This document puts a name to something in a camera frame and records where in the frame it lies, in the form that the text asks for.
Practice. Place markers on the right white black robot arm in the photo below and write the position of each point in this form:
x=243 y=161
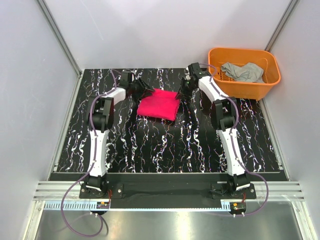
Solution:
x=224 y=119

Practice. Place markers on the orange plastic basket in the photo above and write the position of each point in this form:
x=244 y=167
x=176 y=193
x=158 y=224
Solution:
x=239 y=56

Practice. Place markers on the aluminium frame post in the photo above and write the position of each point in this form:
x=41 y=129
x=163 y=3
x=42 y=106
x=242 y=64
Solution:
x=281 y=24
x=58 y=35

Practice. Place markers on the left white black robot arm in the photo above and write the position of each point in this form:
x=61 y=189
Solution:
x=100 y=120

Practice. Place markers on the right aluminium frame post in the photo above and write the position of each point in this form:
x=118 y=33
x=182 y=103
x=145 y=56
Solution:
x=281 y=24

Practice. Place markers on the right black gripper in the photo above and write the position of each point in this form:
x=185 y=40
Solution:
x=183 y=92

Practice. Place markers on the pink t shirt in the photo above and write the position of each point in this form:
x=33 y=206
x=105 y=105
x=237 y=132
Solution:
x=161 y=104

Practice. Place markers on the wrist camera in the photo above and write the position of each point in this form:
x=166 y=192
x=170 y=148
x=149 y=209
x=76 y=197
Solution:
x=126 y=79
x=196 y=72

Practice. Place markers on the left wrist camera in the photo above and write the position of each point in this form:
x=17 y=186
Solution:
x=126 y=79

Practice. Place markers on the grey t shirt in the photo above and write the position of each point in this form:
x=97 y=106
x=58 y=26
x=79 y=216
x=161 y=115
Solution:
x=248 y=73

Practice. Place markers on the left aluminium frame post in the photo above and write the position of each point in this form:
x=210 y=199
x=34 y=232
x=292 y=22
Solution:
x=58 y=35

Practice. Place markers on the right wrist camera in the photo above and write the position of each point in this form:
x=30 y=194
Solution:
x=196 y=72

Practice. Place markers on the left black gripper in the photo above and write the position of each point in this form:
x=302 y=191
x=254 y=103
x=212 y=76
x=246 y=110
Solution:
x=142 y=94

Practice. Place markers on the slotted white cable duct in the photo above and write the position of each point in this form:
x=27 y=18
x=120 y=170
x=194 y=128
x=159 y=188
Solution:
x=100 y=206

